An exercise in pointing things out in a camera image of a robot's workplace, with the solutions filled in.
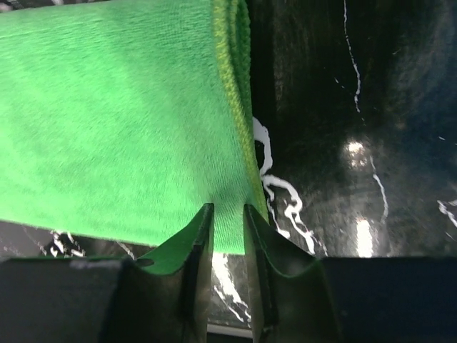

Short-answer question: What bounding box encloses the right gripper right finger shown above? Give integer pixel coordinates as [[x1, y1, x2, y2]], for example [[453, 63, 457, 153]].
[[243, 204, 456, 342]]

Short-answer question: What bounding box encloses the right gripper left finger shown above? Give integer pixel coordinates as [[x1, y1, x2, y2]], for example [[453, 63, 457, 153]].
[[1, 204, 214, 342]]

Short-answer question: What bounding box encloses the green microfiber towel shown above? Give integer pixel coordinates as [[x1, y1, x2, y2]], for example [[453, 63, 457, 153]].
[[1, 1, 267, 254]]

